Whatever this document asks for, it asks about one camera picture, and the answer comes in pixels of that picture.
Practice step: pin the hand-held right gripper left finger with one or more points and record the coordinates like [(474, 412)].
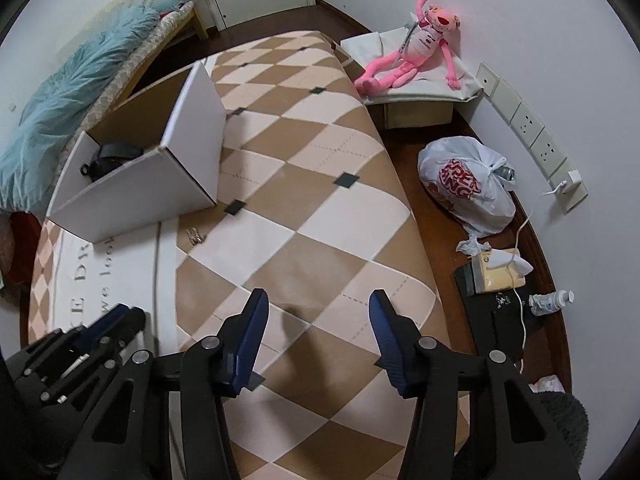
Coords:
[(250, 332)]

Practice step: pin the pink plush toy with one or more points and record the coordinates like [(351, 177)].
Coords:
[(425, 42)]

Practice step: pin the yellow tissue pack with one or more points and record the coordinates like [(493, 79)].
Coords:
[(492, 275)]

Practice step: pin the brown cardboard box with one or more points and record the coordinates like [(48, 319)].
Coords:
[(415, 112)]

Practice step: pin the crumpled white tissue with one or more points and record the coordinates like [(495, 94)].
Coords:
[(472, 245)]

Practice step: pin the checkered tablecloth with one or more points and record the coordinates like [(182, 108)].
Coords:
[(310, 240)]

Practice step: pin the small plastic bottle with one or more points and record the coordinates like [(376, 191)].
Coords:
[(547, 303)]

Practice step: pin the white cloth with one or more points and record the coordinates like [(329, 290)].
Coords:
[(547, 385)]

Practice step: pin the dark fuzzy clothing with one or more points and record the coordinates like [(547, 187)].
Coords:
[(567, 425)]

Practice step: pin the black bag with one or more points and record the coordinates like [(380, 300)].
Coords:
[(500, 332)]

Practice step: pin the black smart band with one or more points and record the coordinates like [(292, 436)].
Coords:
[(115, 155)]

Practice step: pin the teal blanket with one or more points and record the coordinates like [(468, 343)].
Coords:
[(60, 95)]

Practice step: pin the white cushion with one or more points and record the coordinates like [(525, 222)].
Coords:
[(370, 45)]

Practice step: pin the white charger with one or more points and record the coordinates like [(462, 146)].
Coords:
[(572, 178)]

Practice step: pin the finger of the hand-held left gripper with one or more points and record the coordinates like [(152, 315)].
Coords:
[(107, 319), (131, 327)]

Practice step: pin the white plastic bag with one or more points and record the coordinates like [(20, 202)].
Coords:
[(480, 210)]

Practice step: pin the bed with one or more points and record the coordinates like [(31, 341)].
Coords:
[(131, 67)]

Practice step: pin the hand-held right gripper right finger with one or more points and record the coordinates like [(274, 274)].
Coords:
[(390, 342)]

